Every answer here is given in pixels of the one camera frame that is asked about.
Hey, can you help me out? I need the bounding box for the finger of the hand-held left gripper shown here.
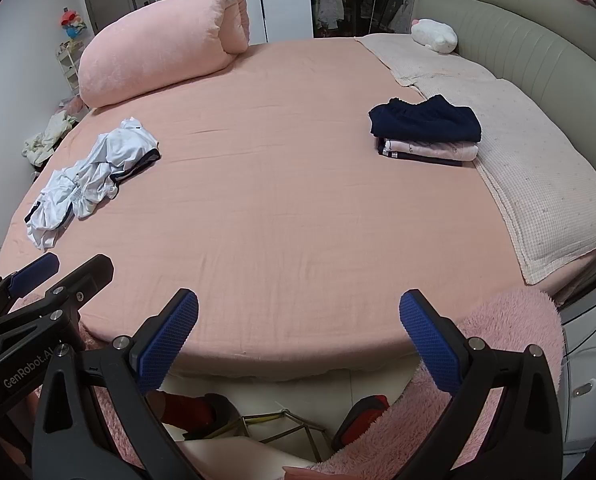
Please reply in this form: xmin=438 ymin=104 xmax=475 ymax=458
xmin=0 ymin=252 xmax=60 ymax=313
xmin=0 ymin=255 xmax=114 ymax=348

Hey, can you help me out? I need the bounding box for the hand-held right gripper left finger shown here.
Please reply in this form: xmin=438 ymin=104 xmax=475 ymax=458
xmin=32 ymin=288 xmax=213 ymax=480

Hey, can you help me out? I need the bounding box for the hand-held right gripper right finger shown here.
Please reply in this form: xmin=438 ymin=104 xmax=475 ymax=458
xmin=399 ymin=288 xmax=564 ymax=480

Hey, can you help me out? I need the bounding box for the pile of clothes on floor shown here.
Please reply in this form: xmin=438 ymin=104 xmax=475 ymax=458
xmin=22 ymin=110 xmax=81 ymax=166

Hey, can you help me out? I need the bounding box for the red and black slipper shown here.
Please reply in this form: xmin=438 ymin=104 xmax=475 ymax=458
xmin=332 ymin=395 xmax=391 ymax=453
xmin=150 ymin=392 xmax=239 ymax=436

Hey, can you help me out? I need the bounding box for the pink fuzzy robe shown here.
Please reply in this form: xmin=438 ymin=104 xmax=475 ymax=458
xmin=12 ymin=287 xmax=564 ymax=480

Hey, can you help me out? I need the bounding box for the white garment with dark trim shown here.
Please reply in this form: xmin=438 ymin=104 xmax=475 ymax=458
xmin=24 ymin=116 xmax=161 ymax=251

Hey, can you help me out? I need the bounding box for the white nightstand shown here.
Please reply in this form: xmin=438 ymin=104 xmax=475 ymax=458
xmin=558 ymin=270 xmax=596 ymax=453

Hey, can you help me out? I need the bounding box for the round bed with pink sheet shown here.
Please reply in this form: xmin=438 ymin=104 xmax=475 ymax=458
xmin=0 ymin=35 xmax=596 ymax=386

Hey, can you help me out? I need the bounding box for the folded dark garment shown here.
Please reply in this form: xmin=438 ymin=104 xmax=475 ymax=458
xmin=378 ymin=137 xmax=466 ymax=167

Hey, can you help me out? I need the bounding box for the folded pink garment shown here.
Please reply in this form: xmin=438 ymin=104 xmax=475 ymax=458
xmin=380 ymin=137 xmax=479 ymax=162

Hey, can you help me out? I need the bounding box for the beige waffle blanket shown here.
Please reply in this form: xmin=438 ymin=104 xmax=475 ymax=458
xmin=355 ymin=33 xmax=596 ymax=286

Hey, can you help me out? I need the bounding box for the white shelf rack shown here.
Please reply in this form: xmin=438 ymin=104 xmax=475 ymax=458
xmin=55 ymin=40 xmax=86 ymax=93

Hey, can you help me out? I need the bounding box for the folded navy garment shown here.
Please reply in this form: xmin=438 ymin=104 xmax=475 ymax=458
xmin=369 ymin=96 xmax=482 ymax=143

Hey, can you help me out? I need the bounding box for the rolled pink duvet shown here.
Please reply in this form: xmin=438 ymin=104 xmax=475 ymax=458
xmin=78 ymin=0 xmax=251 ymax=109

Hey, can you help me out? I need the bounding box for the red and blue toy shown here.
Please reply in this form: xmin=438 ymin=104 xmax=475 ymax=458
xmin=59 ymin=7 xmax=87 ymax=40

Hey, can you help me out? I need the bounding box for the white plush toy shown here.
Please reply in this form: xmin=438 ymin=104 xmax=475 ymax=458
xmin=411 ymin=18 xmax=459 ymax=55

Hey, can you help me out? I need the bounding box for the grey-green padded headboard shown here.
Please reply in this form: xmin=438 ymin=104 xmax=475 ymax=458
xmin=410 ymin=0 xmax=596 ymax=301

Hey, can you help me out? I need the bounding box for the white wardrobe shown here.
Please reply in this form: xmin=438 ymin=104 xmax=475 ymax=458
xmin=200 ymin=0 xmax=311 ymax=45

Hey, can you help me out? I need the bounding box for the gold wire stool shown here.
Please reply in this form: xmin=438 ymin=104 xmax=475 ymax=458
xmin=235 ymin=409 xmax=329 ymax=463

